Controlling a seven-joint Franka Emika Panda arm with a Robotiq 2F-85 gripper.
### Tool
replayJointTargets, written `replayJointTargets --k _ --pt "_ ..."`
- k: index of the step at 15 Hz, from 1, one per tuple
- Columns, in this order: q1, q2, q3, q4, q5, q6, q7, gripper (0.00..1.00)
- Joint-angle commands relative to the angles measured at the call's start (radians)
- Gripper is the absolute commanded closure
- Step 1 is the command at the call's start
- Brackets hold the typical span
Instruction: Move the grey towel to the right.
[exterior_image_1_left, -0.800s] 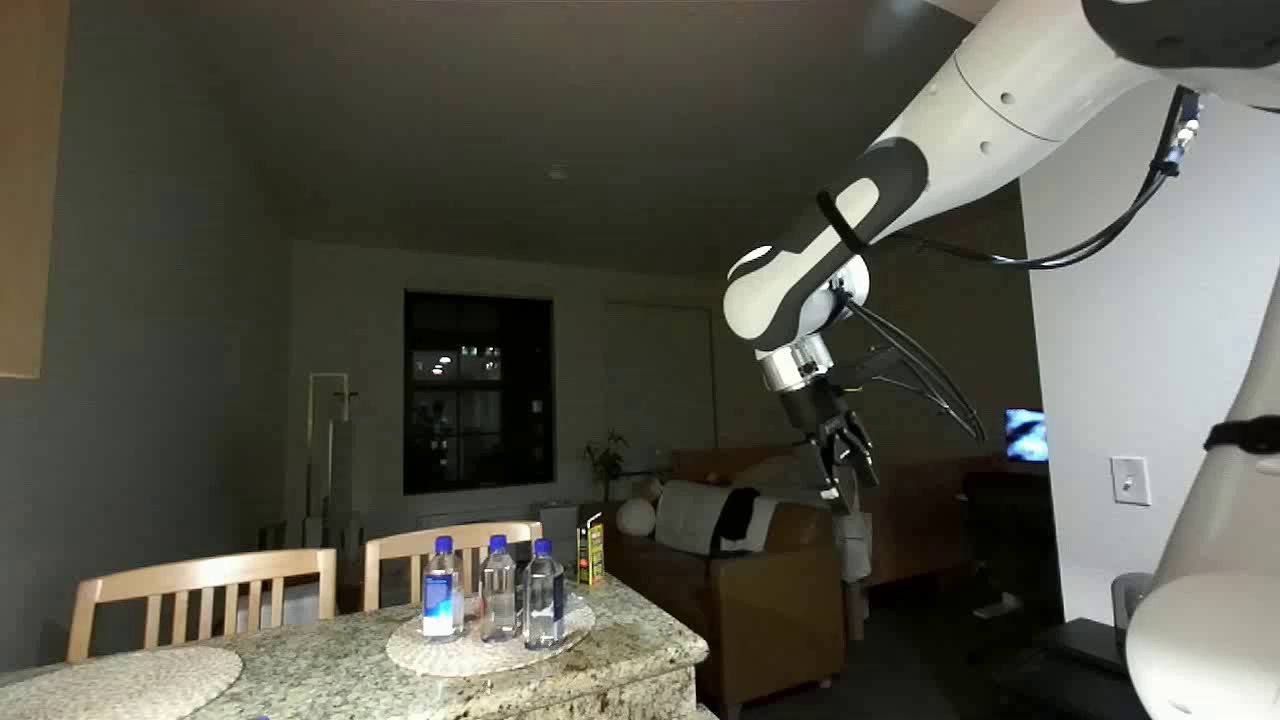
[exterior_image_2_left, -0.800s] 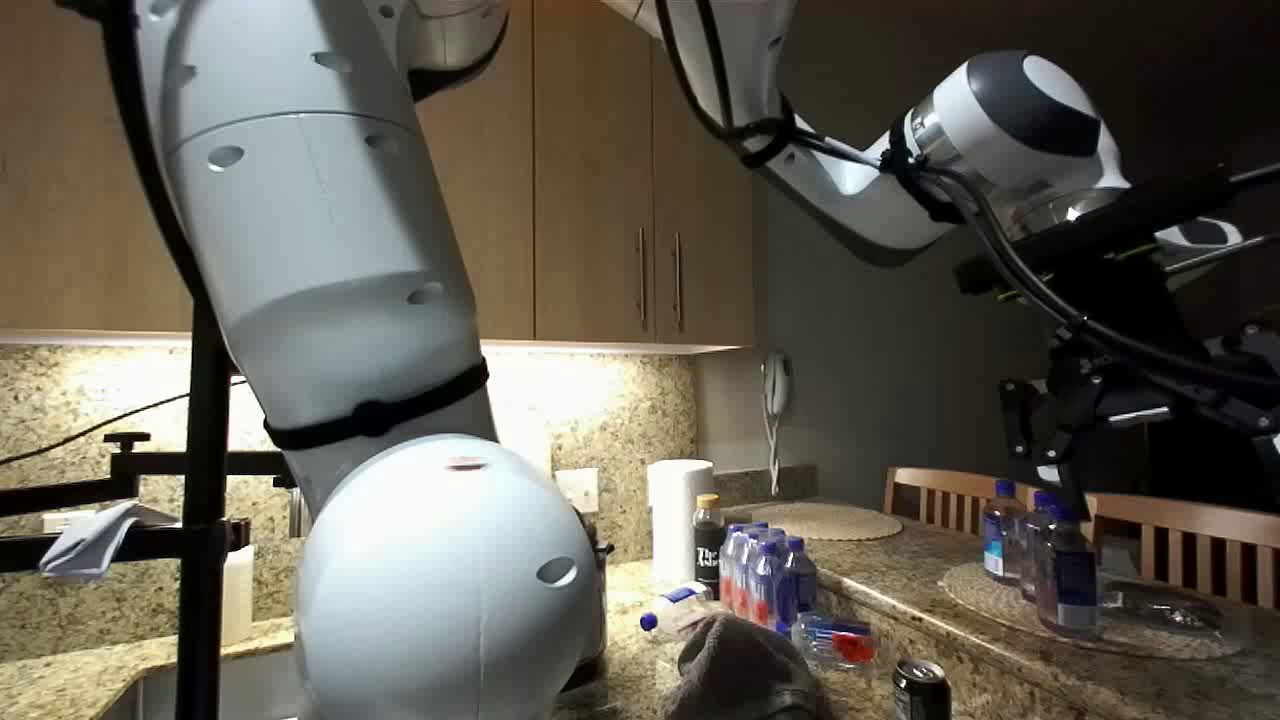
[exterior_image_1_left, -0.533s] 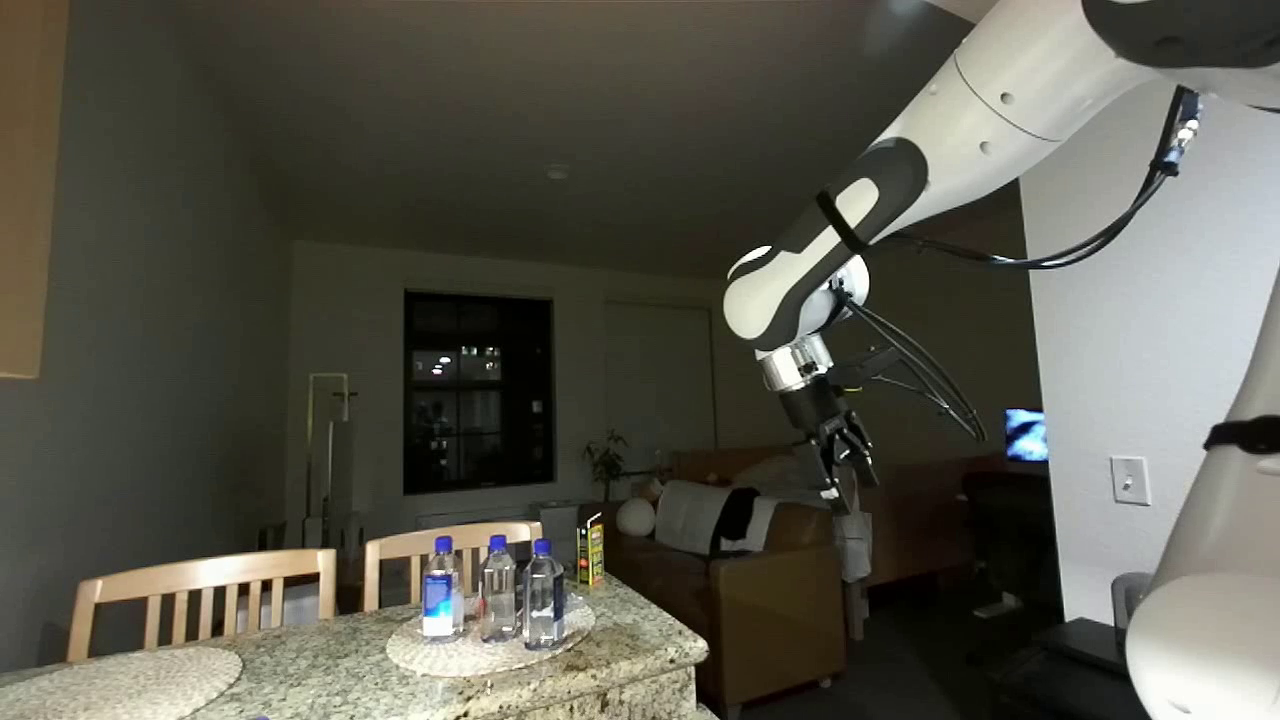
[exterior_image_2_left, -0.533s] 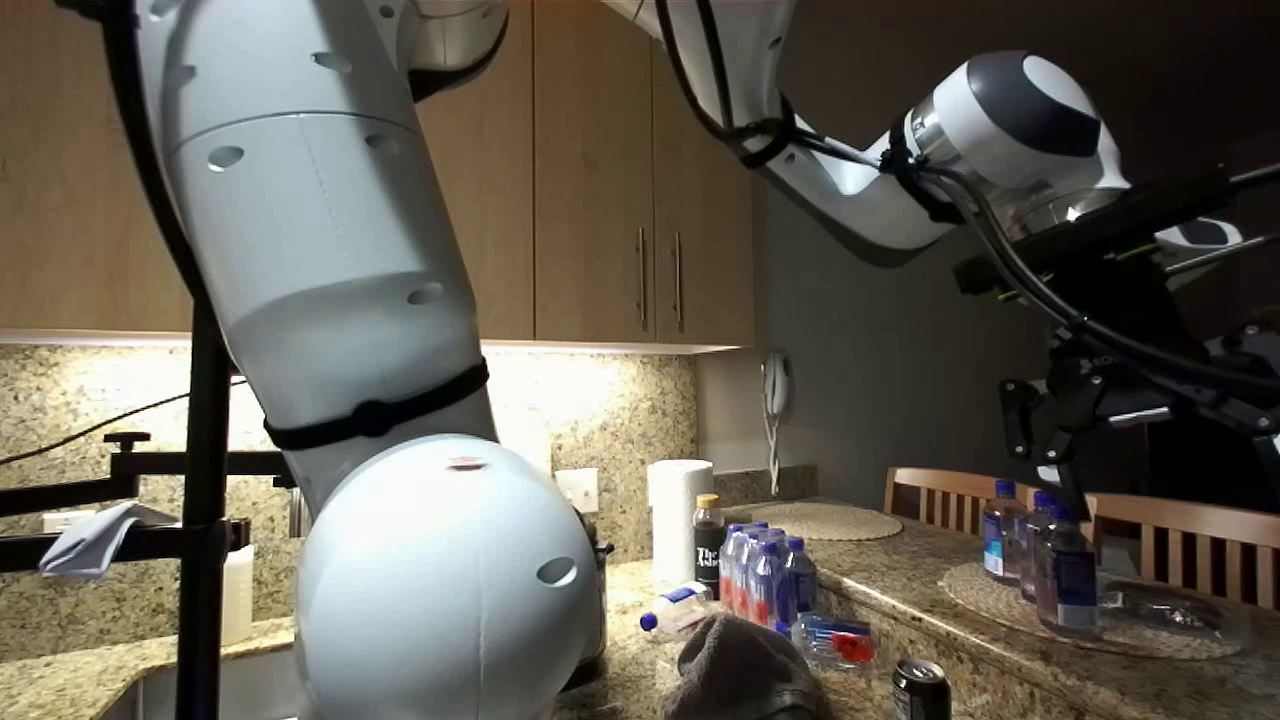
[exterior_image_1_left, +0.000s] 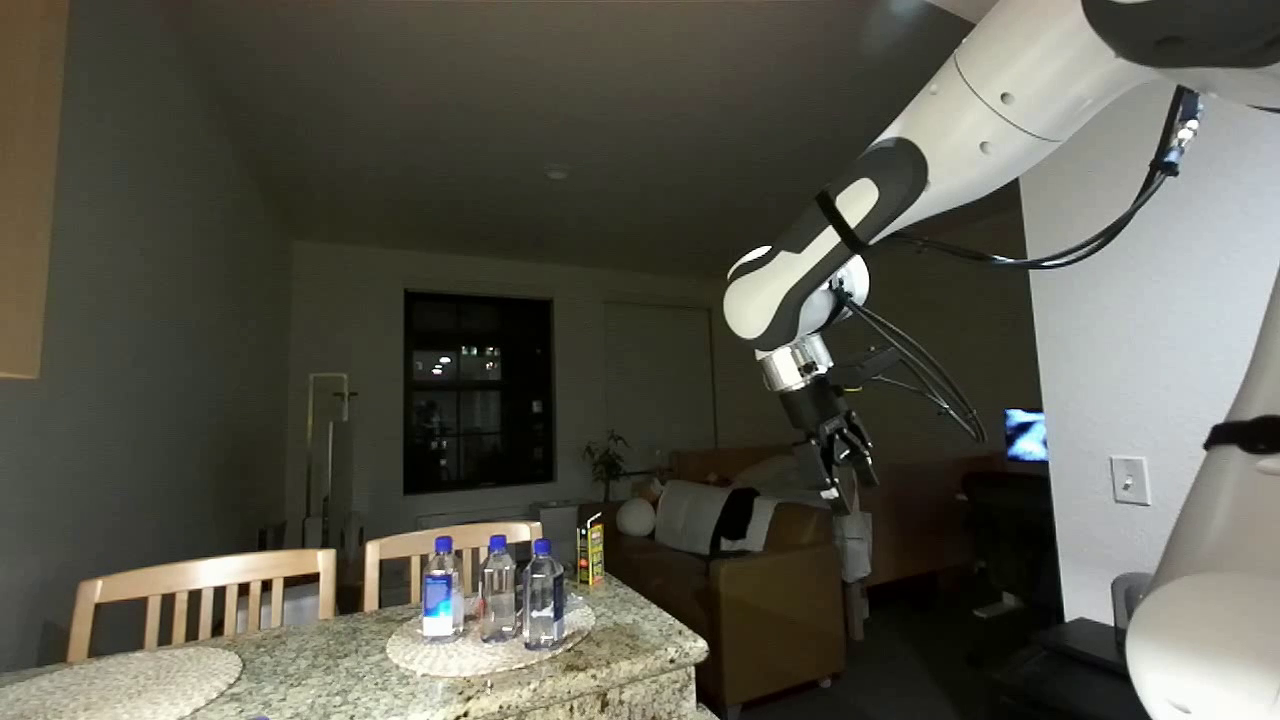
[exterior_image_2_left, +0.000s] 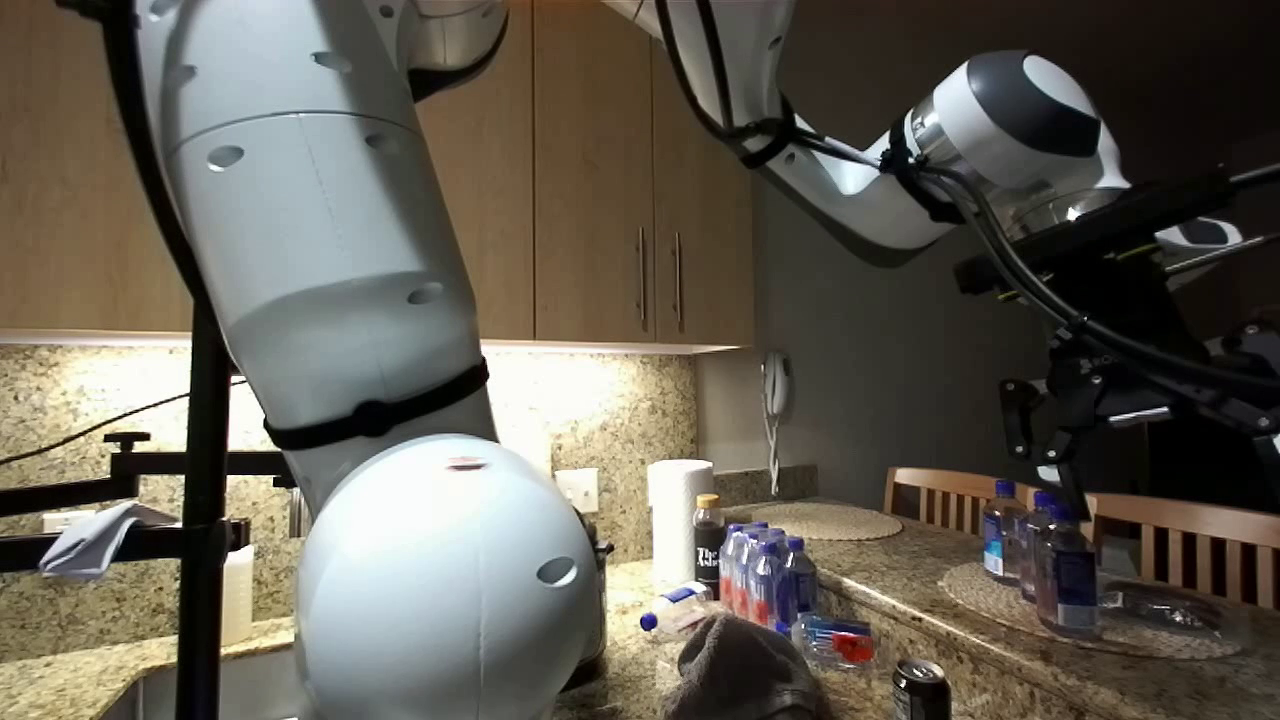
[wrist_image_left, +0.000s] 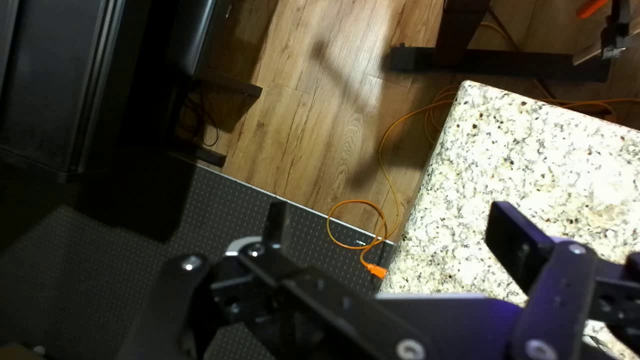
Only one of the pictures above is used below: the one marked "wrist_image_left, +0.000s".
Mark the black table leg frame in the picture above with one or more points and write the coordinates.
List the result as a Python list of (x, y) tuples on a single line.
[(452, 52)]

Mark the dark cabinet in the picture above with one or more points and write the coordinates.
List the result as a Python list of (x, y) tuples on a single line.
[(103, 108)]

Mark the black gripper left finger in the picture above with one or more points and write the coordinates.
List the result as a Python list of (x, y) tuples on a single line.
[(293, 310)]

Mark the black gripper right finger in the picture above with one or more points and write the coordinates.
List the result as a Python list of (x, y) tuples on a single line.
[(566, 285)]

